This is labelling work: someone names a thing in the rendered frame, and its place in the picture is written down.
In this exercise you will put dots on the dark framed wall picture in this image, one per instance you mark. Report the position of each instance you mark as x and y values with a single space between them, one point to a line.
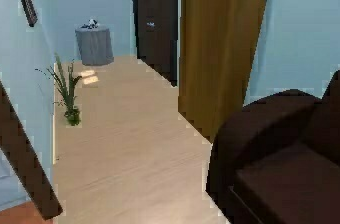
29 11

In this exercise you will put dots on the green house plant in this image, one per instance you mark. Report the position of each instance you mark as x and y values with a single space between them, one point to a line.
68 96

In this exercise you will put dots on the dark brown door frame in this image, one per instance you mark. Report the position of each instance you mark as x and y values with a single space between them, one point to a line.
14 140

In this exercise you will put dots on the dark brown room door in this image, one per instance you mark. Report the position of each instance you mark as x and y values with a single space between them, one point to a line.
156 40

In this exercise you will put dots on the dark brown sofa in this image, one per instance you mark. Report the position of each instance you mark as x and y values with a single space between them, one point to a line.
298 173

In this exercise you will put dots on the grey bin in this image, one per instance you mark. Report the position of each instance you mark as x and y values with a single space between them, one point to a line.
94 45

